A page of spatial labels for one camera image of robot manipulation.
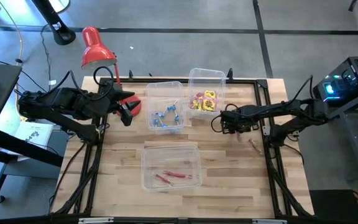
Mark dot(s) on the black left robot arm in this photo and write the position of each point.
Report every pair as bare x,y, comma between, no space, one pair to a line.
67,99

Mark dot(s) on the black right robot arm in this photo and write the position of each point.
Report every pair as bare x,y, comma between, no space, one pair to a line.
287,107

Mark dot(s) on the computer tower with lights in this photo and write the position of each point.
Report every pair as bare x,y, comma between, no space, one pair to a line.
353,74

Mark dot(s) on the black hazard-striped box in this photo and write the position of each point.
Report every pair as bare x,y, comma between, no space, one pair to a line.
334,208

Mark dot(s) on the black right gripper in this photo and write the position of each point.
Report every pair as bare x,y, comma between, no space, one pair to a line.
244,118

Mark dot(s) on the black table clamp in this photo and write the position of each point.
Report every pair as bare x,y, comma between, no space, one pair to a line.
229,74
131,75

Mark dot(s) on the silver bracket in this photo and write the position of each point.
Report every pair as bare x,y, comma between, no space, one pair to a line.
269,221
95,220

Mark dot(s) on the black aluminium table frame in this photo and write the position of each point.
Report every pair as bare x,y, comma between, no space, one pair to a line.
216,221

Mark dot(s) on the clear plastic bin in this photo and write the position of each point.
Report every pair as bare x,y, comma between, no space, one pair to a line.
207,79
172,155
166,93

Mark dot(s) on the white booklet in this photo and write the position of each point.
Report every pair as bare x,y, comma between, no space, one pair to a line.
36,135

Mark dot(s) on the black floor stand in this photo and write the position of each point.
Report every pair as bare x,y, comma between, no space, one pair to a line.
59,31

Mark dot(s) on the black desk leg frame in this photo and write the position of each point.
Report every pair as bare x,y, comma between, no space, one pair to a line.
26,149

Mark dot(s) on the grey computer cart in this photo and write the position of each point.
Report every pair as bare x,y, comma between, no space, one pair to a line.
354,140

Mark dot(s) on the white floor tag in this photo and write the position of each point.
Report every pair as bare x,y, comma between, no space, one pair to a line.
52,82

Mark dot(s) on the red desk lamp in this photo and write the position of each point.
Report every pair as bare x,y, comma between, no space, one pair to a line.
98,51

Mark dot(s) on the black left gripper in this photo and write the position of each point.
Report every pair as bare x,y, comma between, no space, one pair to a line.
115,99

